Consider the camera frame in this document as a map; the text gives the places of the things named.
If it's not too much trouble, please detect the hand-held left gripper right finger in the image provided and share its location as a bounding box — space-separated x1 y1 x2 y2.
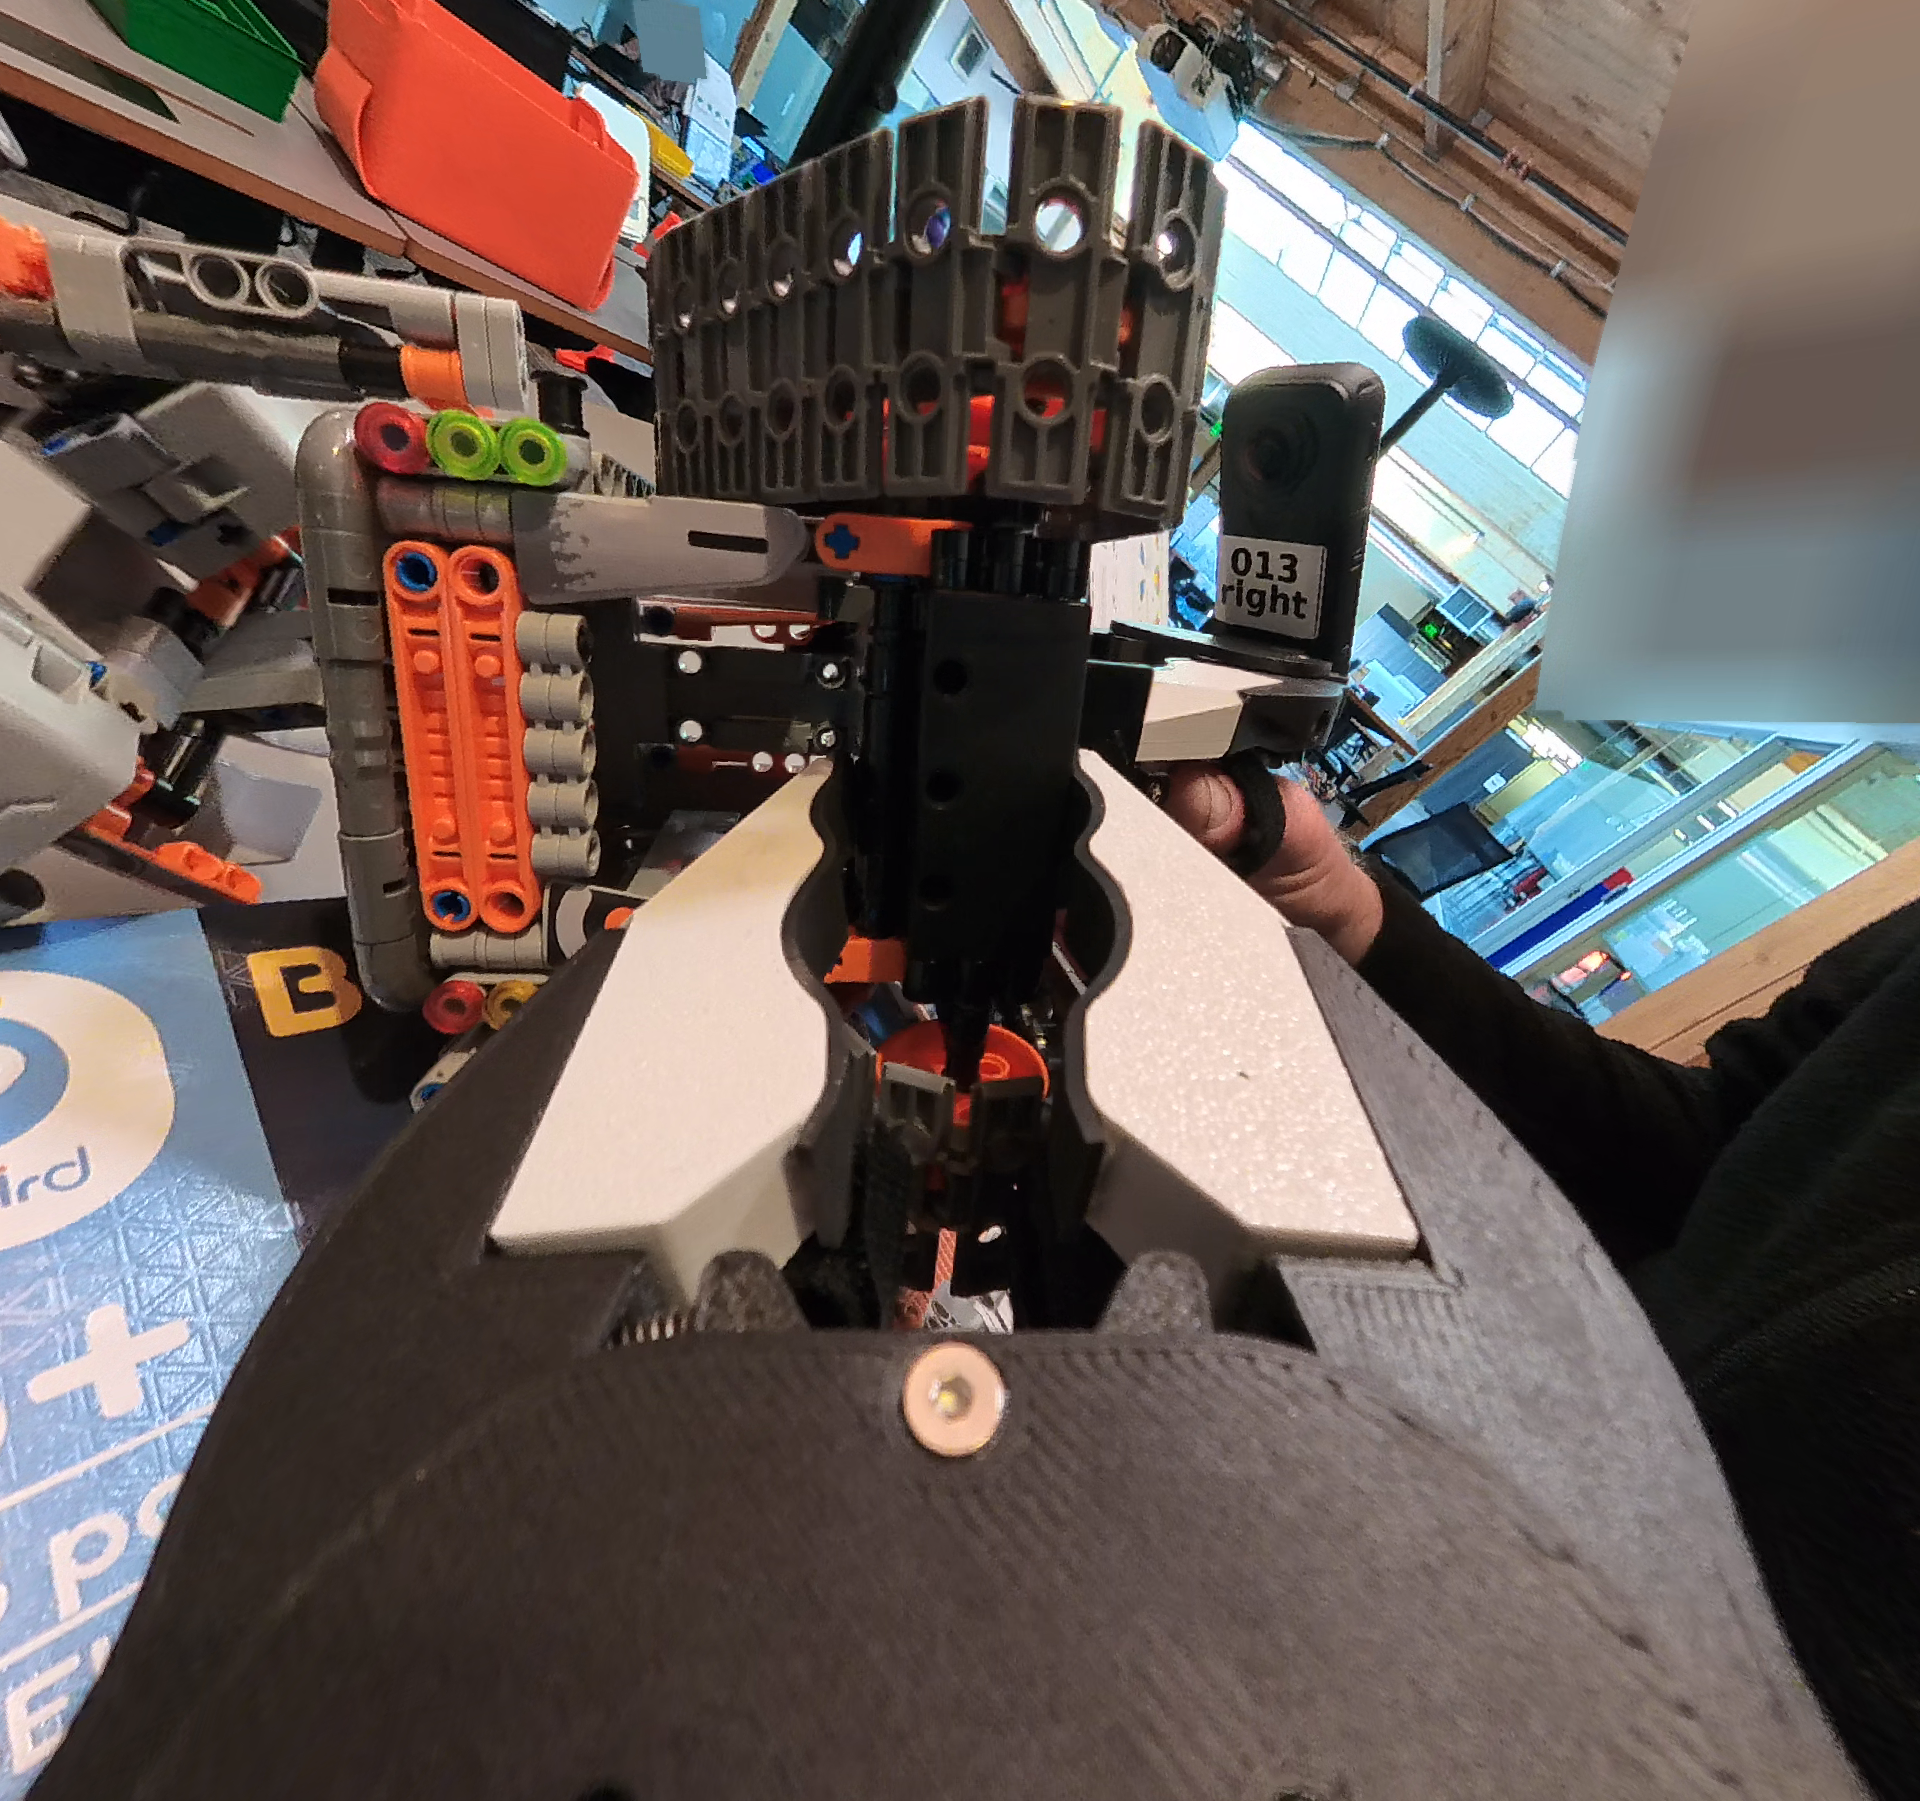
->
1064 754 1423 1261

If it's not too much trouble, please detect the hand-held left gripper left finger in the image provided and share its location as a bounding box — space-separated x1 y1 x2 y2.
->
487 768 860 1261

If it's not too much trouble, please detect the tracked building-block toy robot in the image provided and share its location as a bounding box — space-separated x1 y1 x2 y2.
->
0 92 1220 1330

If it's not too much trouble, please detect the blue robot kit box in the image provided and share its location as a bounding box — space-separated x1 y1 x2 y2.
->
0 895 456 1801

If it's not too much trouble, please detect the person's right forearm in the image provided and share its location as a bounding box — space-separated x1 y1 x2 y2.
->
1315 865 1920 1801

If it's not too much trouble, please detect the person's right hand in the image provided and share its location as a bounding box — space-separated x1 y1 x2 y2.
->
1165 768 1387 965

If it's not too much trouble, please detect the black pole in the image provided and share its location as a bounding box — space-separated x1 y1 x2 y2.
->
785 0 1010 171

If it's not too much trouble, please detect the orange plastic bin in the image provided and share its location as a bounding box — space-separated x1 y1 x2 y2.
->
313 0 643 312

